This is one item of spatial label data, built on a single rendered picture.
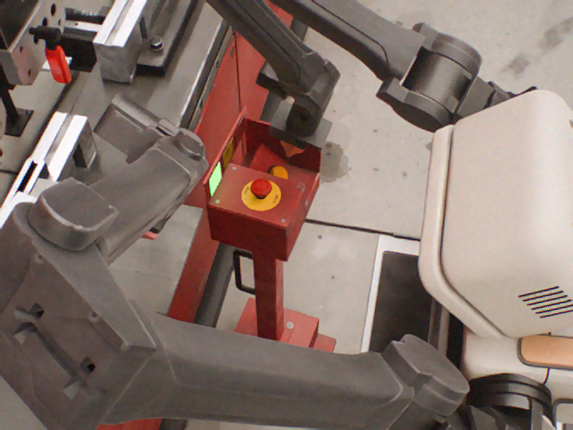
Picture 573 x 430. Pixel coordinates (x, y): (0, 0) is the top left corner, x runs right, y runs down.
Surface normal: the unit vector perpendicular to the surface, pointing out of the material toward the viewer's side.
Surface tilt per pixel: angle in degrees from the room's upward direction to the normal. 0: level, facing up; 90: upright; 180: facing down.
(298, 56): 71
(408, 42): 39
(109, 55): 90
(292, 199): 0
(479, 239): 43
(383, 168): 0
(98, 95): 0
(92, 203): 50
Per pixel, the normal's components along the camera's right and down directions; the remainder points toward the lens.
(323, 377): 0.62, -0.74
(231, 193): 0.00, -0.58
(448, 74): 0.17, -0.01
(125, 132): -0.01, 0.28
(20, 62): 0.98, 0.18
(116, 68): -0.22, 0.79
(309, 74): 0.71, 0.33
